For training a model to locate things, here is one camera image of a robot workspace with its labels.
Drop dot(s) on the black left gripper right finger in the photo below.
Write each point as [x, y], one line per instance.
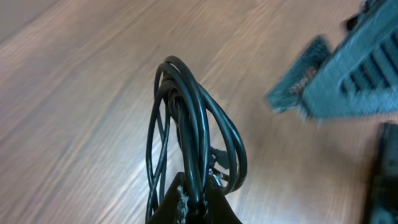
[217, 208]

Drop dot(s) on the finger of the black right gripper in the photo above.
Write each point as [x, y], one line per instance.
[287, 93]

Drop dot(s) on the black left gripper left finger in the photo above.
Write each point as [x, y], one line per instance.
[174, 207]

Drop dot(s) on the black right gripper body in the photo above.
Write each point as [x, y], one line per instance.
[360, 78]

